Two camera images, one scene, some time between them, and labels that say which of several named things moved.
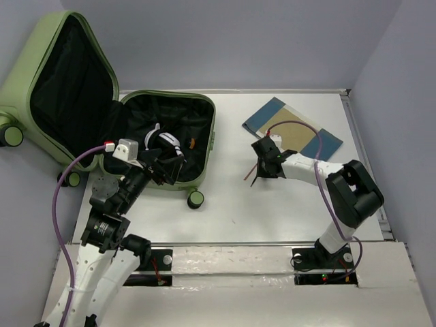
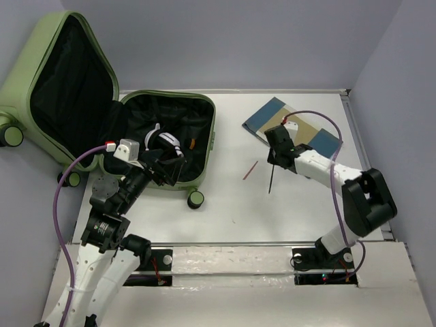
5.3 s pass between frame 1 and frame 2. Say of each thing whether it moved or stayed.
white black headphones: stayed
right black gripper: moved
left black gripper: stayed
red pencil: stayed
